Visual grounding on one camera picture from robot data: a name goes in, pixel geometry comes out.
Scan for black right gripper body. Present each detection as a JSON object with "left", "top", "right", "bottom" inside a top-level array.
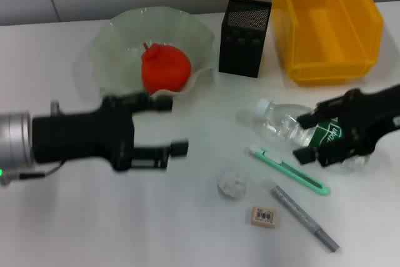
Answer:
[{"left": 317, "top": 84, "right": 400, "bottom": 168}]

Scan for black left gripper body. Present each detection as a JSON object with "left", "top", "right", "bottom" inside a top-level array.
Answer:
[{"left": 31, "top": 94, "right": 136, "bottom": 173}]

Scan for mint green utility knife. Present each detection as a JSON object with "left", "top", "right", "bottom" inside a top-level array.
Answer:
[{"left": 249, "top": 143, "right": 331, "bottom": 196}]

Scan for clear green-label water bottle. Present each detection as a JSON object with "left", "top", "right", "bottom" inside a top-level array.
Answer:
[{"left": 254, "top": 98, "right": 369, "bottom": 174}]

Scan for white paper ball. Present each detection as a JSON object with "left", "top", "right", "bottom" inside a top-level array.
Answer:
[{"left": 217, "top": 169, "right": 248, "bottom": 199}]

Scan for grey marker pen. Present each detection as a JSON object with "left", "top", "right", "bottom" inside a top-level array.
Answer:
[{"left": 264, "top": 179, "right": 341, "bottom": 253}]

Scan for green glass fruit plate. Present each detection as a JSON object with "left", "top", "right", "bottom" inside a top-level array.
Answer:
[{"left": 89, "top": 6, "right": 216, "bottom": 99}]

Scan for beige eraser with barcode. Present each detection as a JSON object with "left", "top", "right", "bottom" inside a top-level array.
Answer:
[{"left": 251, "top": 206, "right": 278, "bottom": 229}]

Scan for black mesh pen holder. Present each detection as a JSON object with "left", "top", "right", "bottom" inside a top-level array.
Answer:
[{"left": 217, "top": 0, "right": 273, "bottom": 79}]

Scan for yellow plastic bin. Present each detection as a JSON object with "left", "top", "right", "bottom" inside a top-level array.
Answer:
[{"left": 271, "top": 0, "right": 384, "bottom": 87}]

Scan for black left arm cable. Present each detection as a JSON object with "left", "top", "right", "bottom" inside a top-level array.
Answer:
[{"left": 18, "top": 161, "right": 65, "bottom": 181}]

